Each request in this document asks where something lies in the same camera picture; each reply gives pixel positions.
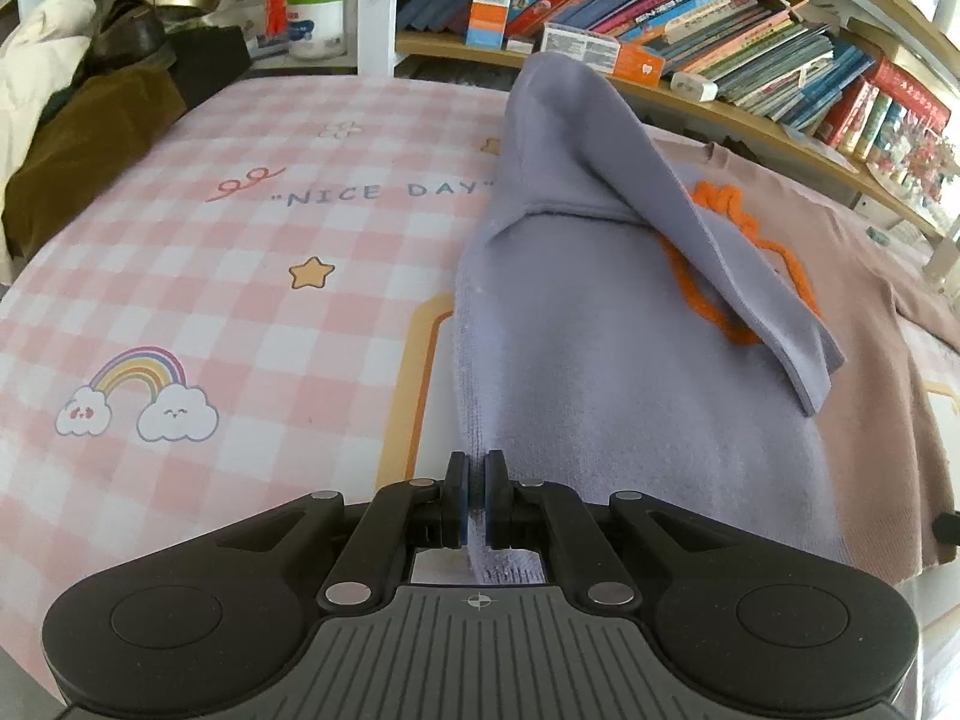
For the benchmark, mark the white and orange flat box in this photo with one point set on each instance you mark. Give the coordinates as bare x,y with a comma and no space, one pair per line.
600,52

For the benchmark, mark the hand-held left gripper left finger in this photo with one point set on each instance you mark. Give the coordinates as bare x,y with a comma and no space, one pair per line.
463,504

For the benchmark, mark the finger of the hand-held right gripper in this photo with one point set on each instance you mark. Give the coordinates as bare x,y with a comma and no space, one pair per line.
949,525

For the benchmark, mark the white charger plug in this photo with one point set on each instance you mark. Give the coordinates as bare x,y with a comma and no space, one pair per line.
694,86

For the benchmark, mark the pink checked printed bed sheet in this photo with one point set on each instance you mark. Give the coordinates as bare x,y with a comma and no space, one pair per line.
225,300

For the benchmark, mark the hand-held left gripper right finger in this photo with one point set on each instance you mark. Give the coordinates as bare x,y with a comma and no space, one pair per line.
493,504

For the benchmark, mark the dark leather bag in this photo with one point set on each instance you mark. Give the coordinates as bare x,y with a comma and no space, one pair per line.
131,37

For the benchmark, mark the cream white garment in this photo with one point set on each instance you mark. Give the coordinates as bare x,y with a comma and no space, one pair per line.
34,67

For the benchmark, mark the white jar with green lid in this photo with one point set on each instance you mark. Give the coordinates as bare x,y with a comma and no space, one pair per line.
316,22

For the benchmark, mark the wooden bookshelf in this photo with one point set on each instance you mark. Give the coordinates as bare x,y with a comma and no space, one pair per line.
375,7

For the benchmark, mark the purple and tan knit sweater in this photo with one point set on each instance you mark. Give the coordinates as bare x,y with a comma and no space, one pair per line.
570,360

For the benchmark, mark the row of colourful books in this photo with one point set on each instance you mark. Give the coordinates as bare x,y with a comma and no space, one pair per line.
675,7

